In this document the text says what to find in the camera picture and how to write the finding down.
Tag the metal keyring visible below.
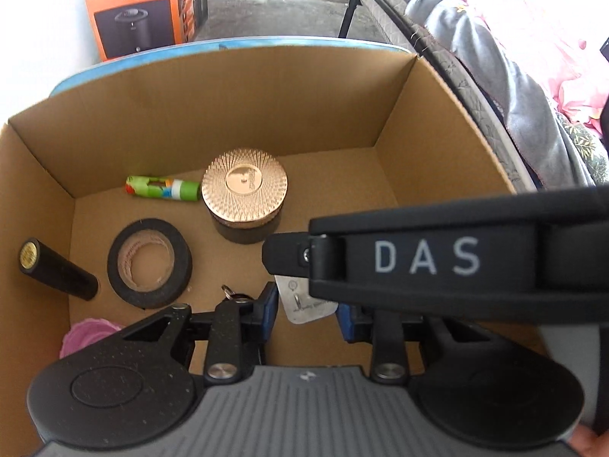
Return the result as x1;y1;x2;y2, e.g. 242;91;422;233
221;284;253;306

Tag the grey patterned mattress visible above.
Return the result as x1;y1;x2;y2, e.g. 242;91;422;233
370;0;538;189

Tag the pink quilt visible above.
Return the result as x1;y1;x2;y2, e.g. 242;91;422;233
419;0;609;135

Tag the black tape roll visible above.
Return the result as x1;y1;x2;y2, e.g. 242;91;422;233
107;218;193;309

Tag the green glue stick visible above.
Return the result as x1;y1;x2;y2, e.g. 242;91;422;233
124;174;199;202

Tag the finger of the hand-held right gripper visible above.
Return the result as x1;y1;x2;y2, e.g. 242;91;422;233
261;191;544;317

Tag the jar with gold ridged lid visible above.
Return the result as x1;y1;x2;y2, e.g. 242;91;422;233
201;149;289;244

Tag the pink round container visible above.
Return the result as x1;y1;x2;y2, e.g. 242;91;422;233
59;318;124;359

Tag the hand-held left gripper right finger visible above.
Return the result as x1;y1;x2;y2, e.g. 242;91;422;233
335;302;487;385

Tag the orange appliance carton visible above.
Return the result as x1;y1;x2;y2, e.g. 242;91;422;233
79;0;209;62

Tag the brown cardboard box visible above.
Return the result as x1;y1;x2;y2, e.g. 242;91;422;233
0;40;561;443

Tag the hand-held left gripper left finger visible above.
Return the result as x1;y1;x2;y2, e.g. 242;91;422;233
123;282;280;385

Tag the green floral bedsheet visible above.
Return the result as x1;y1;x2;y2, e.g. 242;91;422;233
560;121;609;187

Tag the black cylinder with gold cap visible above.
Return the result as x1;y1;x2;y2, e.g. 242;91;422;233
19;238;100;302

